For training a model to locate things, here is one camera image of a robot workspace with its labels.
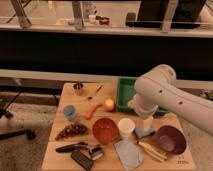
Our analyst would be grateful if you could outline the purple grape bunch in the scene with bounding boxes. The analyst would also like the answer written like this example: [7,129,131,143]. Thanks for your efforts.
[55,123,88,140]

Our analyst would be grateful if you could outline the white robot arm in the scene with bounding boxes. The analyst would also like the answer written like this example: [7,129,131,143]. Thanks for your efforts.
[128,64,213,136]

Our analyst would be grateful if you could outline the purple bowl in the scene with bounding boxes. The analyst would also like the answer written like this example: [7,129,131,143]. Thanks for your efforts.
[156,125,187,155]

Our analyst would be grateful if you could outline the red bowl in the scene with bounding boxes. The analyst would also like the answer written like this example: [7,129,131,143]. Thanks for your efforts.
[92,118,119,144]

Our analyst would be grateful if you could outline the blue sponge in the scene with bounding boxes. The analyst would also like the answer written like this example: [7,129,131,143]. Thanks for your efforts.
[134,125,155,139]

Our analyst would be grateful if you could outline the white paper cup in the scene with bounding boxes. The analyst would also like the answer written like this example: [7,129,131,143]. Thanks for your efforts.
[118,118,135,139]

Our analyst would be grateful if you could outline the light blue cloth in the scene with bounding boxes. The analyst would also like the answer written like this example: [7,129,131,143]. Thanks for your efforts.
[114,140,144,171]

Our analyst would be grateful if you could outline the yellow red apple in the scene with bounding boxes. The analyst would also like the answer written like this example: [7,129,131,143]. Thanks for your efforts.
[104,99,115,112]

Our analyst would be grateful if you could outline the green plastic tray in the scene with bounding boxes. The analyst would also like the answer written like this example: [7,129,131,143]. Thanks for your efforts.
[115,77,169,117]

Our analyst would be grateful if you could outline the metal spoon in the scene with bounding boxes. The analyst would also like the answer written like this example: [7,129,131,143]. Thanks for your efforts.
[87,85,103,100]

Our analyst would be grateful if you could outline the orange carrot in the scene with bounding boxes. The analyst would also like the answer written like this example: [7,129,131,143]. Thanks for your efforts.
[85,104,102,120]

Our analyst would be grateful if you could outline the small black white brush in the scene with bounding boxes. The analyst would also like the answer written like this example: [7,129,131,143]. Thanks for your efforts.
[89,145,104,160]

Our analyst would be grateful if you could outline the wooden table board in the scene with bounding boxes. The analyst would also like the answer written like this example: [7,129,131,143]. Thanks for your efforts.
[42,83,196,171]

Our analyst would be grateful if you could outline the black remote control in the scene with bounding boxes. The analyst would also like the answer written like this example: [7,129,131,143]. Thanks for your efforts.
[71,150,94,171]

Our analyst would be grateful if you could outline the small metal cup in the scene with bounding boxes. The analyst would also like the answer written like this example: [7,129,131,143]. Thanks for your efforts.
[73,83,83,96]

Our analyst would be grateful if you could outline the small blue cup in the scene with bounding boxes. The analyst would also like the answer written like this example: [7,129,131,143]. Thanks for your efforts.
[63,105,76,120]

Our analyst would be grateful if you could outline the black chair base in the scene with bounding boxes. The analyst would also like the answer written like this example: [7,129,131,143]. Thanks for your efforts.
[0,93,36,141]

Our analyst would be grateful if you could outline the cream handled tongs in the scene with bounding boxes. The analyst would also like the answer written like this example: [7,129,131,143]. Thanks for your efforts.
[137,141,167,162]

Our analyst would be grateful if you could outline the black handled tool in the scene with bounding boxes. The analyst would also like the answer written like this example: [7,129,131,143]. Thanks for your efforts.
[55,142,88,153]

